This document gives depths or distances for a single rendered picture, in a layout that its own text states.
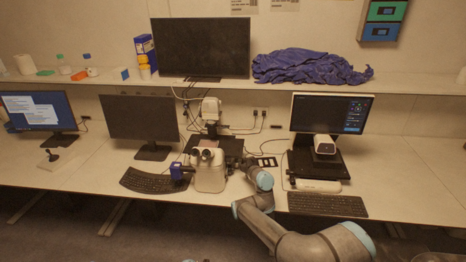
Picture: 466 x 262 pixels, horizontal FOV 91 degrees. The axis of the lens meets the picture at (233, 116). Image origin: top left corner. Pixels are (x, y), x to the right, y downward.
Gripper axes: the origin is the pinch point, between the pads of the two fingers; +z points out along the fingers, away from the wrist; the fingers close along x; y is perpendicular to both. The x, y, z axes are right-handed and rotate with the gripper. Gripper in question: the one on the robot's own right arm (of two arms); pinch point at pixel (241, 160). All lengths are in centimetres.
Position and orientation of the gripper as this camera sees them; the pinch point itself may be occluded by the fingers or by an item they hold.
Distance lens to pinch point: 154.4
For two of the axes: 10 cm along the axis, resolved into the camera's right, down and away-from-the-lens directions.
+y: 1.7, 9.8, 1.1
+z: -3.1, -0.5, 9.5
